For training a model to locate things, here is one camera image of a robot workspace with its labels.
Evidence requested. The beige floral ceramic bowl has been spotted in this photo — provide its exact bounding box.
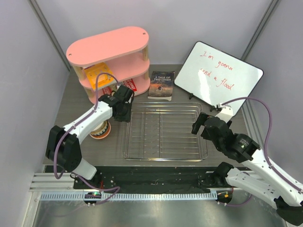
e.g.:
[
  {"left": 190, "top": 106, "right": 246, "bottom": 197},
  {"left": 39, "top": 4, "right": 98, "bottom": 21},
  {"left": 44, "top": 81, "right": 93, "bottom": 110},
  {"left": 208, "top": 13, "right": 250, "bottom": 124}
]
[{"left": 91, "top": 121, "right": 108, "bottom": 135}]

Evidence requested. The white blue-petal bowl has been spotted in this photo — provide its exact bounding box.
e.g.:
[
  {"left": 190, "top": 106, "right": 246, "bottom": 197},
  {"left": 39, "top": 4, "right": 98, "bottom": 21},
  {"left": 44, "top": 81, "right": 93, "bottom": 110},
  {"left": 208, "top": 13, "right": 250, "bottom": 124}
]
[{"left": 90, "top": 120, "right": 110, "bottom": 137}]

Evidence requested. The orange bowl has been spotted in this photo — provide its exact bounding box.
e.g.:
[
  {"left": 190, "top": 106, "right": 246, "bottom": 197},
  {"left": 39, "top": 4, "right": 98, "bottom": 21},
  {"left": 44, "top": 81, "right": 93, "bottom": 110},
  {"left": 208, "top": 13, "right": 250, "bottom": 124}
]
[{"left": 89, "top": 122, "right": 112, "bottom": 140}]

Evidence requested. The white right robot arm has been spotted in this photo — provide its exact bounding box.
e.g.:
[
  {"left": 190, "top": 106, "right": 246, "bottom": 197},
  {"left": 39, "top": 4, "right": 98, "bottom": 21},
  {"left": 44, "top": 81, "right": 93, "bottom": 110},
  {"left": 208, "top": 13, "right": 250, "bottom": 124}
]
[{"left": 192, "top": 113, "right": 303, "bottom": 226}]

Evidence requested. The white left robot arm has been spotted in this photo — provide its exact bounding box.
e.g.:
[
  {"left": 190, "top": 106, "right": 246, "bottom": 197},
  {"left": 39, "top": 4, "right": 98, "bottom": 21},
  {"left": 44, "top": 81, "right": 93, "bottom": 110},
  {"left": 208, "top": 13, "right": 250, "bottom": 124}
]
[{"left": 45, "top": 85, "right": 134, "bottom": 189}]

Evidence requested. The red book on shelf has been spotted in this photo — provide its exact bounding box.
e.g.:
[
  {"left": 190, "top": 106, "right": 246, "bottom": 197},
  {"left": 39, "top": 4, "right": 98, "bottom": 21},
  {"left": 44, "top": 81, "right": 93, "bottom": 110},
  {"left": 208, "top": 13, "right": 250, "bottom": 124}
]
[{"left": 102, "top": 79, "right": 137, "bottom": 95}]

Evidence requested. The yellow book on shelf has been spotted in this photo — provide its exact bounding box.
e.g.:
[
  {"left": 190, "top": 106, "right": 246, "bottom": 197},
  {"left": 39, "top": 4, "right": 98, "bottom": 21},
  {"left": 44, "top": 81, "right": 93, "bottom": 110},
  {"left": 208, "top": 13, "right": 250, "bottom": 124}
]
[{"left": 84, "top": 62, "right": 115, "bottom": 90}]

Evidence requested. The dark paperback book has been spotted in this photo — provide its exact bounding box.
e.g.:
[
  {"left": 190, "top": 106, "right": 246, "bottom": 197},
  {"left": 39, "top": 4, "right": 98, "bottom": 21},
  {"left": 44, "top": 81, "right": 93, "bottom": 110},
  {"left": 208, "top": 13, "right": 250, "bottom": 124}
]
[{"left": 148, "top": 71, "right": 175, "bottom": 101}]

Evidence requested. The pink three-tier shelf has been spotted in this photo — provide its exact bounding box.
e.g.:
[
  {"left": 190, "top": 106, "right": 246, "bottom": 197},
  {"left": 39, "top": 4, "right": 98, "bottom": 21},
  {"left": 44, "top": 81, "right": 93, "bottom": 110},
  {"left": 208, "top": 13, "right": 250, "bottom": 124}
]
[{"left": 66, "top": 26, "right": 150, "bottom": 103}]

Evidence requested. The clear plastic drip tray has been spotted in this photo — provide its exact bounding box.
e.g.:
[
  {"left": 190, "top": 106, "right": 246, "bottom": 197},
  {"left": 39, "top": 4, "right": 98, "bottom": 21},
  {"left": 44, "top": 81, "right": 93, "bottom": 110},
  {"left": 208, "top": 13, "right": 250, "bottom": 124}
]
[{"left": 123, "top": 101, "right": 209, "bottom": 162}]

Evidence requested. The white dry-erase board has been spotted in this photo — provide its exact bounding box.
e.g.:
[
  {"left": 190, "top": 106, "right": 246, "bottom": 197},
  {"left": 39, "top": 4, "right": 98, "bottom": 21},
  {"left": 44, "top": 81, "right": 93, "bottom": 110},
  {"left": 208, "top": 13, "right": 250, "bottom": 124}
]
[{"left": 175, "top": 41, "right": 264, "bottom": 114}]

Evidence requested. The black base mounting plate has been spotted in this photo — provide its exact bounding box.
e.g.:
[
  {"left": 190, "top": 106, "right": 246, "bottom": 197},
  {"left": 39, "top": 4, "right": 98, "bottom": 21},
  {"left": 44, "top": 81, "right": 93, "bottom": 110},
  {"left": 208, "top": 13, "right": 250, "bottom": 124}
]
[{"left": 88, "top": 163, "right": 231, "bottom": 194}]

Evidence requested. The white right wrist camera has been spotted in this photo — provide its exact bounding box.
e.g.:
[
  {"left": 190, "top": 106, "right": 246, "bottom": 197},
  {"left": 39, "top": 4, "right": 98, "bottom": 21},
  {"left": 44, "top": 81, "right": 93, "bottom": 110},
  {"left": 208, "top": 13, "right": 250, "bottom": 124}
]
[{"left": 216, "top": 104, "right": 234, "bottom": 123}]

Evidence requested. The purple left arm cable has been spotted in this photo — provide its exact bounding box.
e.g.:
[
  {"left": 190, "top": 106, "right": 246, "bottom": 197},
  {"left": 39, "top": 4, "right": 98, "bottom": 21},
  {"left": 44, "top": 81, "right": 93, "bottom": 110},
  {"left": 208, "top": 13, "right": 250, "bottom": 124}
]
[{"left": 54, "top": 72, "right": 124, "bottom": 206}]

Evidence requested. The chrome wire dish rack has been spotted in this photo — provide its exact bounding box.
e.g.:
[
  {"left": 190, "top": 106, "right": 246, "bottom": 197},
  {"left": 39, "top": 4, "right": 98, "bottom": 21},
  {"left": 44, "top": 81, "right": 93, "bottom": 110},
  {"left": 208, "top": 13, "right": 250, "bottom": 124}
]
[{"left": 126, "top": 104, "right": 206, "bottom": 158}]

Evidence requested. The slotted cable duct rail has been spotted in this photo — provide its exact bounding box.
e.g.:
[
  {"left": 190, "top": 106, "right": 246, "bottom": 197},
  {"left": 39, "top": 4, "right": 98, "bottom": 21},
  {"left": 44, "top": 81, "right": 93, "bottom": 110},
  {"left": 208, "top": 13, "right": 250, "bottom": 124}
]
[{"left": 40, "top": 191, "right": 217, "bottom": 201}]

